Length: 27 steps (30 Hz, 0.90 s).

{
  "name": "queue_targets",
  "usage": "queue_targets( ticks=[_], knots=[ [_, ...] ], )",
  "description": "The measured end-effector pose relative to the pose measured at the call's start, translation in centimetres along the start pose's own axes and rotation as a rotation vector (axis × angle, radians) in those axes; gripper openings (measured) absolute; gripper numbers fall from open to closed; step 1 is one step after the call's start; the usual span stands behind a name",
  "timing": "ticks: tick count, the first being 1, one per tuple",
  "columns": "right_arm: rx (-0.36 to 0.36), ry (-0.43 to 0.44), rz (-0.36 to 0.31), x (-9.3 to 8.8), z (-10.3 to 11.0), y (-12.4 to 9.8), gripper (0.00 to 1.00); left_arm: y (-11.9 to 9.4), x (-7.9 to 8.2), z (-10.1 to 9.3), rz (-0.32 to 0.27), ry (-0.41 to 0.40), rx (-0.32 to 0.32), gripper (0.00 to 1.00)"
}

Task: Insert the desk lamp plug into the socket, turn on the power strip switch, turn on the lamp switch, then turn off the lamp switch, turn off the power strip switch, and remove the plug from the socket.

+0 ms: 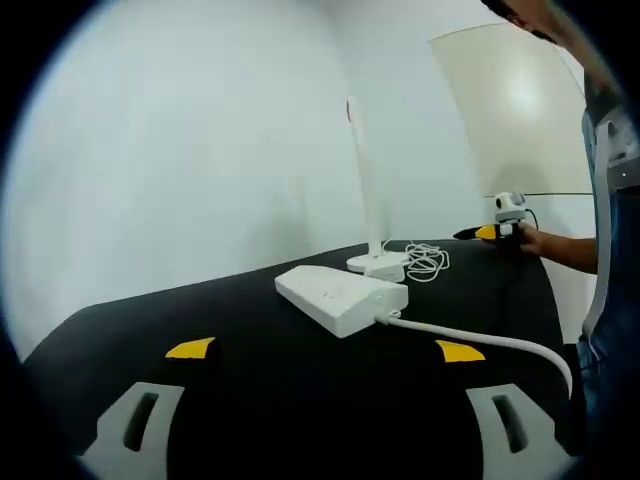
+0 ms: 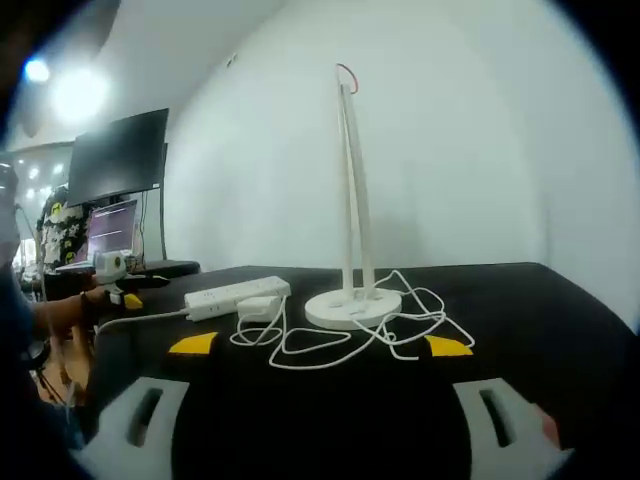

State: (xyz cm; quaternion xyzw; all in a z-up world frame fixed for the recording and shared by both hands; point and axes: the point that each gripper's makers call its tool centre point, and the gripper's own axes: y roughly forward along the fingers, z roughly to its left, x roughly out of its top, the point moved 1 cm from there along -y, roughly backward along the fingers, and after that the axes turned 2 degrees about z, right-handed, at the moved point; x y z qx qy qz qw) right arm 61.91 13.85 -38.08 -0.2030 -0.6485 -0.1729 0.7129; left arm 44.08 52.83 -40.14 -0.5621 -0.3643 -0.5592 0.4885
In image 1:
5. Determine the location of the grey worn chest device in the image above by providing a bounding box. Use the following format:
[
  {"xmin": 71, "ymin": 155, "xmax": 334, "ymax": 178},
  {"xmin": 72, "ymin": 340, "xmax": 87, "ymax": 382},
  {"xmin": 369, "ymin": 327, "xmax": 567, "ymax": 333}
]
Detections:
[{"xmin": 594, "ymin": 112, "xmax": 640, "ymax": 194}]

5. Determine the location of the beige board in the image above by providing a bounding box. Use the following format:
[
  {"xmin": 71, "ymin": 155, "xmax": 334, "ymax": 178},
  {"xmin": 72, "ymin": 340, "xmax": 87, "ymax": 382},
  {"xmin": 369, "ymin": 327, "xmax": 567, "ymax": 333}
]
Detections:
[{"xmin": 428, "ymin": 21, "xmax": 597, "ymax": 199}]

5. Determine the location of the white power strip cable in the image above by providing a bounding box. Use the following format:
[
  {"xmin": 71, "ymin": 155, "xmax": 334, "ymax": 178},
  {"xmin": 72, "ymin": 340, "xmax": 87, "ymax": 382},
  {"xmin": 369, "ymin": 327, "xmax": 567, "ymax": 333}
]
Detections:
[{"xmin": 374, "ymin": 309, "xmax": 574, "ymax": 401}]

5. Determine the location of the white desk lamp plug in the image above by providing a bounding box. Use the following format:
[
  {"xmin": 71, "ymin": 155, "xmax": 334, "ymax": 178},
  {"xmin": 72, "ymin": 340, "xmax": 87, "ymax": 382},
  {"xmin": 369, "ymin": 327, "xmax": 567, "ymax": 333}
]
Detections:
[{"xmin": 363, "ymin": 262, "xmax": 406, "ymax": 284}]

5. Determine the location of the white desk lamp cable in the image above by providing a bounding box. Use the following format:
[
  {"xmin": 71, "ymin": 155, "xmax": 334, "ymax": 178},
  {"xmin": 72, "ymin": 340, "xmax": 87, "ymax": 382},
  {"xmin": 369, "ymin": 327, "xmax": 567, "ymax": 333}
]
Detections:
[{"xmin": 382, "ymin": 239, "xmax": 452, "ymax": 288}]

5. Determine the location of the person's right hand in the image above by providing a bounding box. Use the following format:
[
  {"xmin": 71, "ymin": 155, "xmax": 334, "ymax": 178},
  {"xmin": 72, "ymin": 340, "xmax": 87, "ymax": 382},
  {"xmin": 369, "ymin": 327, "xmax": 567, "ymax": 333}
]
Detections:
[{"xmin": 516, "ymin": 222, "xmax": 547, "ymax": 257}]

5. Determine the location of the white power strip socket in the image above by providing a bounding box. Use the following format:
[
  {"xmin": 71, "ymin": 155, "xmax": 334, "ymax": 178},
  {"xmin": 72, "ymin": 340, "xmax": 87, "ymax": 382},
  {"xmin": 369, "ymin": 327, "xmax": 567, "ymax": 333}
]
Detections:
[{"xmin": 273, "ymin": 264, "xmax": 410, "ymax": 339}]

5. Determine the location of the white desk lamp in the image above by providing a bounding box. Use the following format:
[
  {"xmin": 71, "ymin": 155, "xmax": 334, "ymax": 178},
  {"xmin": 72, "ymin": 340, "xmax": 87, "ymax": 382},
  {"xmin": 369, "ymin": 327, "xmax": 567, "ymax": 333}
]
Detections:
[{"xmin": 344, "ymin": 95, "xmax": 409, "ymax": 274}]

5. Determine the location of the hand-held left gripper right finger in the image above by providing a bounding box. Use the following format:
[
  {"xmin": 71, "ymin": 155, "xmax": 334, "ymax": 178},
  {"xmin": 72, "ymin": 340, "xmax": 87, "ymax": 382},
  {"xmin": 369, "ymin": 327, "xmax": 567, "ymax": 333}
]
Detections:
[{"xmin": 432, "ymin": 338, "xmax": 582, "ymax": 480}]

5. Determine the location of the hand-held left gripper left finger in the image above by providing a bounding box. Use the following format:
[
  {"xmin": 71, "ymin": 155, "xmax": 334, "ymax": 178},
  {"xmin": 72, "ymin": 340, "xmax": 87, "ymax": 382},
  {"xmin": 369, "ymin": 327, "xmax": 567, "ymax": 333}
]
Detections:
[{"xmin": 74, "ymin": 335, "xmax": 224, "ymax": 480}]

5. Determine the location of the person's upper body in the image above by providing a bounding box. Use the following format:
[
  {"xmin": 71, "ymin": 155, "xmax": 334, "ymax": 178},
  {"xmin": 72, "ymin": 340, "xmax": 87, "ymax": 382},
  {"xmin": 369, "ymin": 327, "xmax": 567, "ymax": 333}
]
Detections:
[{"xmin": 480, "ymin": 0, "xmax": 640, "ymax": 454}]

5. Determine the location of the grey worn strap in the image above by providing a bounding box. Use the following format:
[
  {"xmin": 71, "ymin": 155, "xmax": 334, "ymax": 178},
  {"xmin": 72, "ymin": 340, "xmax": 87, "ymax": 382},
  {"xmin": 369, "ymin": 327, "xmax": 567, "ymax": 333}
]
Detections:
[{"xmin": 581, "ymin": 122, "xmax": 617, "ymax": 346}]

